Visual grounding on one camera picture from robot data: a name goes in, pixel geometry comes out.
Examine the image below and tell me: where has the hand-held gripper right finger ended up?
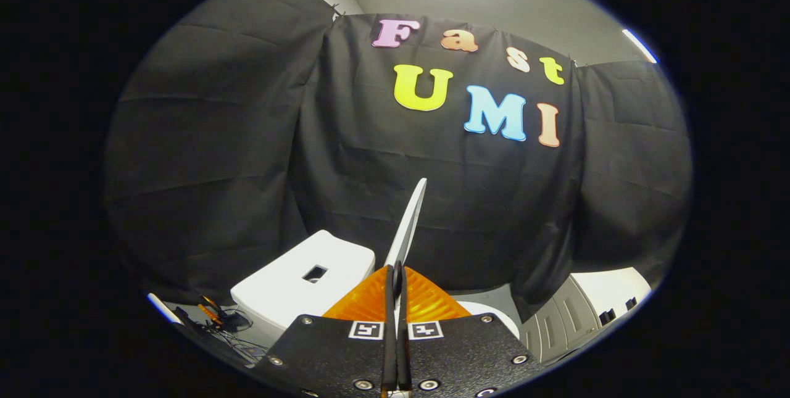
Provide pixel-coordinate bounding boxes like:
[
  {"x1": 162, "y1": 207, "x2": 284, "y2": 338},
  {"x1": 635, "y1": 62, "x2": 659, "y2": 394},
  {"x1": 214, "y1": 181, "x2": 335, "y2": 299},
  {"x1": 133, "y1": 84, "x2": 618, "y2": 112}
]
[{"x1": 395, "y1": 261, "x2": 547, "y2": 398}]

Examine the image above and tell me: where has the tangle of black cables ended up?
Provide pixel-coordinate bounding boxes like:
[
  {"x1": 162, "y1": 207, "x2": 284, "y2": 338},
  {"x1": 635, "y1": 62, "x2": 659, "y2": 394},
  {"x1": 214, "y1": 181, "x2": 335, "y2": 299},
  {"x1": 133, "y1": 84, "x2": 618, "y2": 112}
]
[{"x1": 185, "y1": 296, "x2": 272, "y2": 355}]

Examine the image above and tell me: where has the white toilet tank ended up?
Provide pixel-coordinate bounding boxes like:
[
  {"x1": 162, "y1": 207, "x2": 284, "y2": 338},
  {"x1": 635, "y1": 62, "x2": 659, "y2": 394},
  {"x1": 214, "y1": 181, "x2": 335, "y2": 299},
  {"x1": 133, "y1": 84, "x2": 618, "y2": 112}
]
[{"x1": 230, "y1": 230, "x2": 376, "y2": 349}]

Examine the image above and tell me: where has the black backdrop cloth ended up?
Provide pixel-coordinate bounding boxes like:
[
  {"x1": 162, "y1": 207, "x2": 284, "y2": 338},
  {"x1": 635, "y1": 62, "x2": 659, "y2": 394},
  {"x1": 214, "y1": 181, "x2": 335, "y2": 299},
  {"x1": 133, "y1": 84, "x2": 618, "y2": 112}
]
[{"x1": 104, "y1": 0, "x2": 693, "y2": 325}]

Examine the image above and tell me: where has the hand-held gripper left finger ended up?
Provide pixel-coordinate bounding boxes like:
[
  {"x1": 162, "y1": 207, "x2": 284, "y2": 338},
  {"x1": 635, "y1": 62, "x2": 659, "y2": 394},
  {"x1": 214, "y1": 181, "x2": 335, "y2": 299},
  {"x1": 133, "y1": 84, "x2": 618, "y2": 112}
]
[{"x1": 250, "y1": 264, "x2": 399, "y2": 398}]

